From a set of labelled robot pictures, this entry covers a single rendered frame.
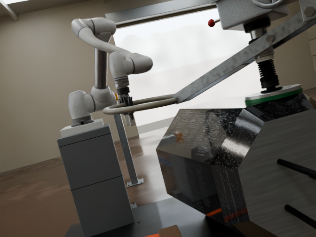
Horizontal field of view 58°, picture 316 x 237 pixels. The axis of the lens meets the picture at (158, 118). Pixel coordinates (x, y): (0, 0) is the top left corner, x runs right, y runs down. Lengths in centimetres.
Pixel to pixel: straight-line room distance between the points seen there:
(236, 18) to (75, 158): 158
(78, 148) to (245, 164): 150
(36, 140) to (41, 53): 237
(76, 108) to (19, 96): 631
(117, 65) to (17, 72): 707
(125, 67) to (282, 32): 91
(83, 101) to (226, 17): 149
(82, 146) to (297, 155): 158
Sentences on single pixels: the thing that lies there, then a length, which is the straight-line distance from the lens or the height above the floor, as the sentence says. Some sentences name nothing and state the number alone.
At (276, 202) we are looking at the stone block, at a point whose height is 47.
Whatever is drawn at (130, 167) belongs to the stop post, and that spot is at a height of 21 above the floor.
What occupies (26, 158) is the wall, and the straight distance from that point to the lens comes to 866.
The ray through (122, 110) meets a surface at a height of 90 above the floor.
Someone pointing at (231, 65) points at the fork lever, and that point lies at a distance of 121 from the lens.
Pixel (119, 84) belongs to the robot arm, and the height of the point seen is 104.
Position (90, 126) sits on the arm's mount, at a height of 83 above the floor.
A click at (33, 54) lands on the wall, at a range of 864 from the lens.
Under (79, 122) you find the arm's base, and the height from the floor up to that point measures 88.
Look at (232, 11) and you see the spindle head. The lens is 116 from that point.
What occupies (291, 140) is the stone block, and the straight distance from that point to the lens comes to 107.
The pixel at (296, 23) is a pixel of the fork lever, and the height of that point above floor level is 104.
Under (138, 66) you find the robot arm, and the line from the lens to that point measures 176.
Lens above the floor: 91
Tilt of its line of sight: 4 degrees down
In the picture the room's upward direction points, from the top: 14 degrees counter-clockwise
